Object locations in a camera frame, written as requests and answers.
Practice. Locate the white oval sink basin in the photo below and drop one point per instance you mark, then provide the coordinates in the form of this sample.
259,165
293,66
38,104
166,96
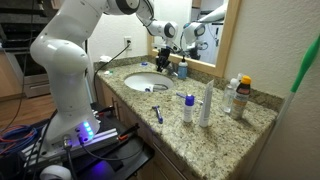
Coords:
143,81

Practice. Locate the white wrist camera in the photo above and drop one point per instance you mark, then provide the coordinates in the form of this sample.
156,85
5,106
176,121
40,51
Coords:
156,46

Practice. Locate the clear sanitizer pump bottle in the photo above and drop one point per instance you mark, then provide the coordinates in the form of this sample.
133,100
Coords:
228,96

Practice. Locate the tall white standing tube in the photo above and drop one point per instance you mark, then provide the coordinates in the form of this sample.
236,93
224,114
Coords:
206,106

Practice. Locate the black cart platform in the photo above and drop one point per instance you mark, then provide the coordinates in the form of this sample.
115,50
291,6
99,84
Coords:
130,156

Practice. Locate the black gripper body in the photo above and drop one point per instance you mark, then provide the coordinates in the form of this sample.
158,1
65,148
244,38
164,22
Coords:
164,56

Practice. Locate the white bottle blue cap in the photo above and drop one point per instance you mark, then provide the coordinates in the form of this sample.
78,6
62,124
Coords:
188,111

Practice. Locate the blue soap pump bottle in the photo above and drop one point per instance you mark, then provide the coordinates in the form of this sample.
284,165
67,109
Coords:
182,70

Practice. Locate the small green white object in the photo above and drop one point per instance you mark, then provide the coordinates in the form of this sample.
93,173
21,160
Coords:
108,72

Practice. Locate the wooden vanity cabinet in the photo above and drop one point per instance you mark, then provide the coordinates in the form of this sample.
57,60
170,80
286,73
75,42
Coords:
110,96

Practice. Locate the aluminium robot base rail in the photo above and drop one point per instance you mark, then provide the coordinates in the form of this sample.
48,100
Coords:
100,137

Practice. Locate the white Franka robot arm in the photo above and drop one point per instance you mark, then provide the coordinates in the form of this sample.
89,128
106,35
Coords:
66,83

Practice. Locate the black orange clamp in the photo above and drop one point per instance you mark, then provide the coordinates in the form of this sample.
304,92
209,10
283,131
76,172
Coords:
129,130
105,110

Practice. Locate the white round device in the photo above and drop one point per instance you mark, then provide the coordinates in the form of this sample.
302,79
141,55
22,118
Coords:
55,173

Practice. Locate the small blue cap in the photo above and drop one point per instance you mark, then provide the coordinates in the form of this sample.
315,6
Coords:
144,63

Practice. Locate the blue razor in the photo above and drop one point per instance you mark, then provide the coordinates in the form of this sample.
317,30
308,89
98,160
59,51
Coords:
159,115

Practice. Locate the stainless steel oven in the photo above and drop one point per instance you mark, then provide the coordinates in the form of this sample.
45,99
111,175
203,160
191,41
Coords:
36,86

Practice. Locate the wood framed wall mirror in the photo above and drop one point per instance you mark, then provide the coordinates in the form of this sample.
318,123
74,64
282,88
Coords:
220,50

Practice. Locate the white crumpled tissue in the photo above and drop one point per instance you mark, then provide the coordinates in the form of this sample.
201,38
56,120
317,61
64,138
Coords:
105,58

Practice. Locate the white wall outlet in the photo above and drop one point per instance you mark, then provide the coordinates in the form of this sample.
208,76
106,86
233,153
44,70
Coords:
127,40

